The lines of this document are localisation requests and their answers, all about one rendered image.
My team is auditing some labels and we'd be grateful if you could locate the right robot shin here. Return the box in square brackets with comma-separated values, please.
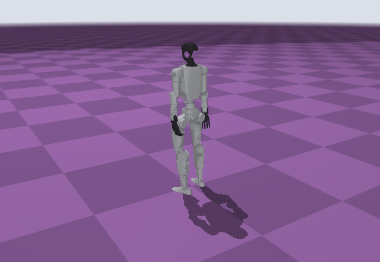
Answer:
[194, 145, 204, 182]

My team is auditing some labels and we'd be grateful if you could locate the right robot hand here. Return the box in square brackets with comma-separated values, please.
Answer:
[201, 108, 210, 129]

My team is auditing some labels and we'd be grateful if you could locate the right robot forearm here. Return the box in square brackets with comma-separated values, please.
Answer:
[200, 92, 208, 113]

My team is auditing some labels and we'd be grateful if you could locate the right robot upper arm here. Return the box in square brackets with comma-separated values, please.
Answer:
[201, 65, 208, 94]

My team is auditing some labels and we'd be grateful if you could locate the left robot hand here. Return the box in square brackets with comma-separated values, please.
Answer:
[171, 115, 184, 136]

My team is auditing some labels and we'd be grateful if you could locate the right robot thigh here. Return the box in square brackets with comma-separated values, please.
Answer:
[190, 111, 205, 155]

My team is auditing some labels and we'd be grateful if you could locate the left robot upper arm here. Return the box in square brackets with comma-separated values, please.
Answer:
[171, 67, 183, 98]

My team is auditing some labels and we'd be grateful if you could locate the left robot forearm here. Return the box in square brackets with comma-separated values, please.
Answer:
[169, 92, 178, 121]

